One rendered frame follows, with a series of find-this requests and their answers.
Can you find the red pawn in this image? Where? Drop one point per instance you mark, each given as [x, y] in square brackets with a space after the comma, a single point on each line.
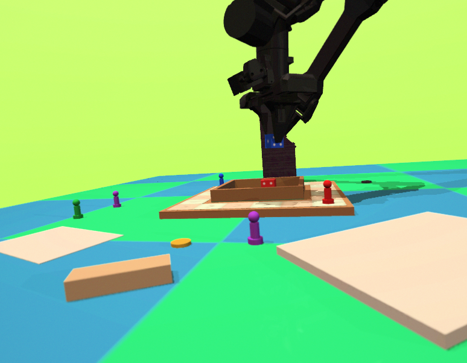
[327, 193]

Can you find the purple pawn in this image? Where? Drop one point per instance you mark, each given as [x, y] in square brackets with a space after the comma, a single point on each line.
[116, 199]
[254, 238]

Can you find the tan rectangular block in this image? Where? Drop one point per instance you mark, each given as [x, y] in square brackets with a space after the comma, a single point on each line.
[116, 277]

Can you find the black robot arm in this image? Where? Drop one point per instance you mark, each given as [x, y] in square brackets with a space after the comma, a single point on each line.
[264, 24]

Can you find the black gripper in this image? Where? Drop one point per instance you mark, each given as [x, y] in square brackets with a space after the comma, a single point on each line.
[276, 103]

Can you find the yellow flat disc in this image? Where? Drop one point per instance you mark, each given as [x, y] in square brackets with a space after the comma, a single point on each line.
[180, 243]

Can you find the green pawn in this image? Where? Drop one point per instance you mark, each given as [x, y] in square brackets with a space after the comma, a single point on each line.
[77, 209]

